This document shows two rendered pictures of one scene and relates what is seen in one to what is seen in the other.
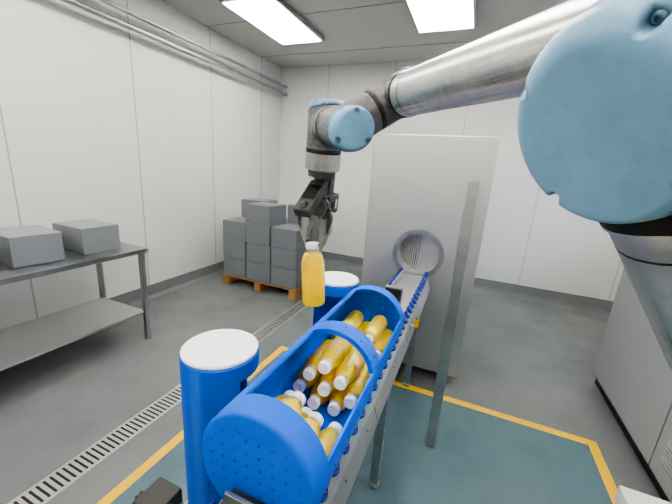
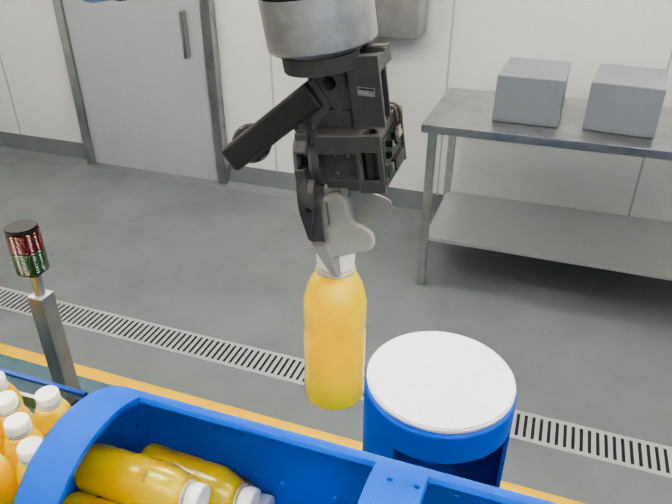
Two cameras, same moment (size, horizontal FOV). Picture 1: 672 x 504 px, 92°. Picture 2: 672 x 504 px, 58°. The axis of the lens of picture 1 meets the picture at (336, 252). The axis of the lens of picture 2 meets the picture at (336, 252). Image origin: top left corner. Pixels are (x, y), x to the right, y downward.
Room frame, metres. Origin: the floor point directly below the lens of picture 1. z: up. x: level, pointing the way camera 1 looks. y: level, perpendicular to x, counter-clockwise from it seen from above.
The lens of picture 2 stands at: (0.87, -0.46, 1.81)
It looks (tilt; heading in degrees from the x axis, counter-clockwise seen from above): 30 degrees down; 88
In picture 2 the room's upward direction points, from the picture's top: straight up
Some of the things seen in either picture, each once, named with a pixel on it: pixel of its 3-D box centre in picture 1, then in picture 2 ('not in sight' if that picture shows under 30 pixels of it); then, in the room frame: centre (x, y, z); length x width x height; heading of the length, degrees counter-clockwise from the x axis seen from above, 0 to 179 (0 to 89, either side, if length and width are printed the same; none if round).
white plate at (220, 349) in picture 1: (220, 347); (440, 377); (1.10, 0.41, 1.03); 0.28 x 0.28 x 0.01
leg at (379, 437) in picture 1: (379, 438); not in sight; (1.47, -0.30, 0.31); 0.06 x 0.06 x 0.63; 68
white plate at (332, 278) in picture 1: (337, 278); not in sight; (1.98, -0.02, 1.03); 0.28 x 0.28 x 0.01
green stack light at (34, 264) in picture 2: not in sight; (30, 258); (0.29, 0.62, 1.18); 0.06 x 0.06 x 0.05
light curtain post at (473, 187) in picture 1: (449, 326); not in sight; (1.78, -0.71, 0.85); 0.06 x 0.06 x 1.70; 68
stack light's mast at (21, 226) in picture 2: not in sight; (30, 261); (0.29, 0.62, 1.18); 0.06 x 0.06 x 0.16
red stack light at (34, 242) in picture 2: not in sight; (24, 239); (0.29, 0.62, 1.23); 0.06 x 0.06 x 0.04
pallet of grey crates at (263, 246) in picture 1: (274, 244); not in sight; (4.58, 0.90, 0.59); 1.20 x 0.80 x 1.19; 68
